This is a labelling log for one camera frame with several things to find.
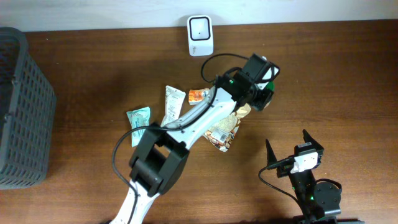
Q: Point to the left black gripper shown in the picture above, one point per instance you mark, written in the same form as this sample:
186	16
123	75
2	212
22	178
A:
262	94

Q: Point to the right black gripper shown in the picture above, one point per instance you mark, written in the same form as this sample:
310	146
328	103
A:
319	149

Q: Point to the small orange white box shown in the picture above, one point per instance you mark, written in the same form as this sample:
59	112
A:
196	96

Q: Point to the beige brown snack bag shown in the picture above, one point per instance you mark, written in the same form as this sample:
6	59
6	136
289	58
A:
222	134

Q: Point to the white cream tube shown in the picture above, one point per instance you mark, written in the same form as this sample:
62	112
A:
173	104

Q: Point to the teal wipes packet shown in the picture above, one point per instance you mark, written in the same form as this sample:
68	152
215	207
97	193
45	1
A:
138	118

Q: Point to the green round item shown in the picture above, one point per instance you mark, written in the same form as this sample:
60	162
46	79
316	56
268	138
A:
270	86

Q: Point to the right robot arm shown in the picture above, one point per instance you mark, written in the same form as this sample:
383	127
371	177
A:
319	200

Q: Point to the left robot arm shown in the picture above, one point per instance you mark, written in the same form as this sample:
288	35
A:
160	157

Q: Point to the white barcode scanner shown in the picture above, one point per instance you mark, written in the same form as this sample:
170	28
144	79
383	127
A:
200	35

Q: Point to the grey plastic mesh basket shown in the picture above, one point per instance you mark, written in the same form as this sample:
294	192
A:
28	104

